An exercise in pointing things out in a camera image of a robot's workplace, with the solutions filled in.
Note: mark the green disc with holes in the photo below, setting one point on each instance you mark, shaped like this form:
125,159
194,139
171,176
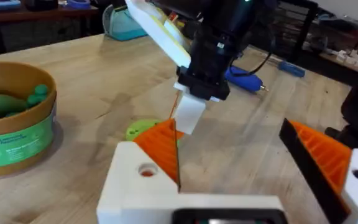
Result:
138,128

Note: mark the right wrist upright flat plate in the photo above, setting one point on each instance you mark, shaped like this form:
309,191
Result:
160,34

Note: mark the black storage rack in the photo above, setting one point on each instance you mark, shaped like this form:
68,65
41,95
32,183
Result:
294,28

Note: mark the shelf with white boxes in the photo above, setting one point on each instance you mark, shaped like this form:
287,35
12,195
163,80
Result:
350,53

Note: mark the brown tub with green toys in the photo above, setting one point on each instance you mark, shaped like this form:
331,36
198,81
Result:
14,124

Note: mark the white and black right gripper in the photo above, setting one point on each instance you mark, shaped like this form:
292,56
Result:
213,56

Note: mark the dark wooden bench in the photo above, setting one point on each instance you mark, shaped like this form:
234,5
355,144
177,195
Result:
36,28

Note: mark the blue electric screwdriver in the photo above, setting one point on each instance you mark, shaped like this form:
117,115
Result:
244,80

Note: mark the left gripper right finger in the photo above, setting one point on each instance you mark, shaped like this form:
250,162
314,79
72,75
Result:
331,161

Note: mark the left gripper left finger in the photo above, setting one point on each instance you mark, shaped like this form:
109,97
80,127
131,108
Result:
129,186

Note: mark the teal box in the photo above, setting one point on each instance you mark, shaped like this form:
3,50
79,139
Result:
123,25

